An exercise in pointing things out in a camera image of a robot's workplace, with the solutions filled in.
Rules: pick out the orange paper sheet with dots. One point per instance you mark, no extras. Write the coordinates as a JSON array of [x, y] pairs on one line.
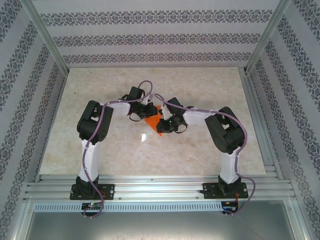
[[151, 122]]

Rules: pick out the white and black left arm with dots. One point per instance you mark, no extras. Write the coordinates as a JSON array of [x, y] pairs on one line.
[[90, 162]]

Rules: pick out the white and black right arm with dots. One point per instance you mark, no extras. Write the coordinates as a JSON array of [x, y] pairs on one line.
[[228, 167]]

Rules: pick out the grey metal sheet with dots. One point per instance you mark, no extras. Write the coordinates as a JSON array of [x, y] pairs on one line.
[[160, 227]]

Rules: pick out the small circuit board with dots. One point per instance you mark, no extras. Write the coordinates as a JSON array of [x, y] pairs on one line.
[[228, 207]]

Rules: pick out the circuit board with green light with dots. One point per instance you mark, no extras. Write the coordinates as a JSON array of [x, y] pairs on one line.
[[91, 206]]

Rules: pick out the aluminium mounting rail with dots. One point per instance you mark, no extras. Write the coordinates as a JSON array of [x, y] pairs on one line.
[[160, 190]]

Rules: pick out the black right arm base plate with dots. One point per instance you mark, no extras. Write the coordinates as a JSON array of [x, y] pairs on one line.
[[208, 191]]

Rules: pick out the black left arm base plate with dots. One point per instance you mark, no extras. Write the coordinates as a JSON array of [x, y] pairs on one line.
[[110, 191]]

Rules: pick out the thin aluminium side rail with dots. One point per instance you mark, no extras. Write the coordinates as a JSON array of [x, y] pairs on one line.
[[53, 120]]

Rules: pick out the wide aluminium side rail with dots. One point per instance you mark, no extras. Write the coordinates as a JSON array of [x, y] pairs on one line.
[[260, 125]]

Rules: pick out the aluminium frame post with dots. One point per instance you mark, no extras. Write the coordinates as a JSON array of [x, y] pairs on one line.
[[45, 35], [268, 35]]

